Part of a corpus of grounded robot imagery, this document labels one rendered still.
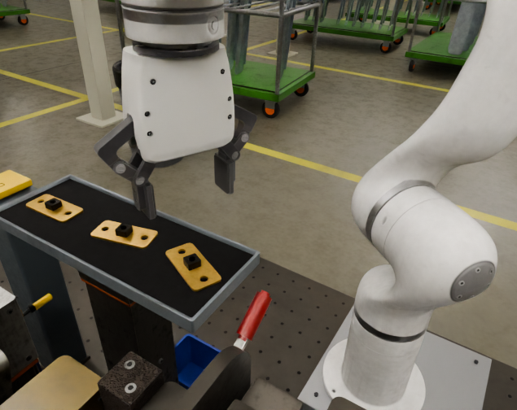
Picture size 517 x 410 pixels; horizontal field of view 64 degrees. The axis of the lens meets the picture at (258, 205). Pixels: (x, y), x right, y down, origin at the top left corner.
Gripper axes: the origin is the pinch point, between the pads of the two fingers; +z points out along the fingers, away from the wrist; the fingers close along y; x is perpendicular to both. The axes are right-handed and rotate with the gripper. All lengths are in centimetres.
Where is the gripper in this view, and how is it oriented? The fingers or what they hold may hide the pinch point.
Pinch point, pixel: (187, 192)
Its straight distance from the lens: 45.5
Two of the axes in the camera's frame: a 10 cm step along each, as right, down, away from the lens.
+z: -0.3, 8.4, 5.4
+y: -8.2, 2.9, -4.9
